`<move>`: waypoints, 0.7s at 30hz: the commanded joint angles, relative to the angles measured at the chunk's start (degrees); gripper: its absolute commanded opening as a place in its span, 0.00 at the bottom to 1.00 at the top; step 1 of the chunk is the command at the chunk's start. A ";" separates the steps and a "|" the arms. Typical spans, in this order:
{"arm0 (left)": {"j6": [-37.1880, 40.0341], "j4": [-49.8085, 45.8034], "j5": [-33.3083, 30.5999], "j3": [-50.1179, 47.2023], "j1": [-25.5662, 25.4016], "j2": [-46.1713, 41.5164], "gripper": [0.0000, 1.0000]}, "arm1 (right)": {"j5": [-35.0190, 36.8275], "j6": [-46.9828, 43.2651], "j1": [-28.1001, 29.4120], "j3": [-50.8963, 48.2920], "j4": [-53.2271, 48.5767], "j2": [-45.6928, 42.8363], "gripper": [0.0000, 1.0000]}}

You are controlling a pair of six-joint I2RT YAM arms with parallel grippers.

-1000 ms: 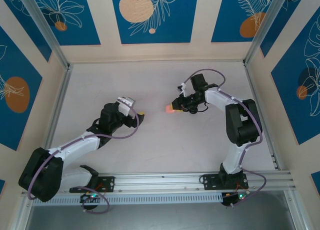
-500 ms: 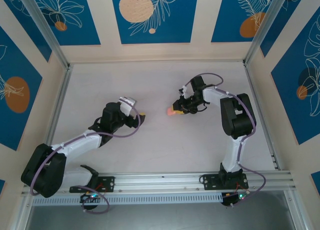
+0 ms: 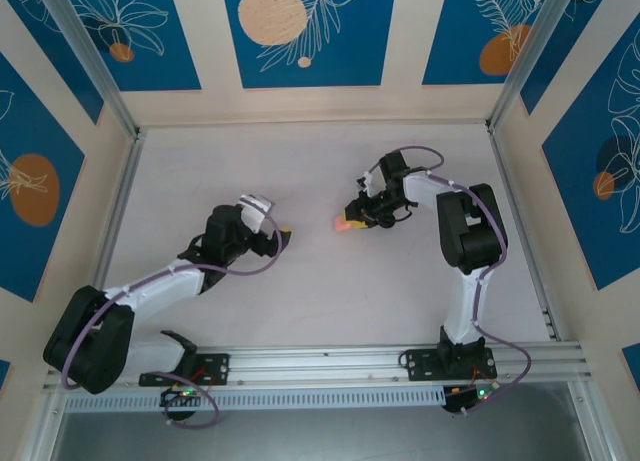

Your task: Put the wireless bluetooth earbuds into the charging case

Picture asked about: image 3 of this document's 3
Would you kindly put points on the aluminium mounting rail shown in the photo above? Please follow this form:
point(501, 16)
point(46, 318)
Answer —
point(325, 366)

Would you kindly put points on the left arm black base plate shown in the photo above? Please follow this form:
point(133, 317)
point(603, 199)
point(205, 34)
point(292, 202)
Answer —
point(217, 368)

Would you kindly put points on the aluminium frame post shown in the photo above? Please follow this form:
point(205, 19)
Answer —
point(85, 46)
point(530, 46)

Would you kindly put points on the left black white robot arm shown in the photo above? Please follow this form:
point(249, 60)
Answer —
point(90, 341)

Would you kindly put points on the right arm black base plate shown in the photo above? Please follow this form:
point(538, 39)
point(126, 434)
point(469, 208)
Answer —
point(420, 363)

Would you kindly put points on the black controller board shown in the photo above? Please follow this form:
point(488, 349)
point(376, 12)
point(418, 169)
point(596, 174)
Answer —
point(480, 394)
point(182, 394)

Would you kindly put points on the grey metal panel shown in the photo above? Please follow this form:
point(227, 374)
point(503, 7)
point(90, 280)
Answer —
point(320, 436)

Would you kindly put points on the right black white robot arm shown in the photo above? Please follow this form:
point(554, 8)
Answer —
point(470, 231)

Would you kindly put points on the aluminium table edge rail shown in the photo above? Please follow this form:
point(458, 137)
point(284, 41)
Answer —
point(122, 191)
point(515, 191)

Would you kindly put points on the earbud charging case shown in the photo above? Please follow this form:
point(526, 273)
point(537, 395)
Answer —
point(341, 225)

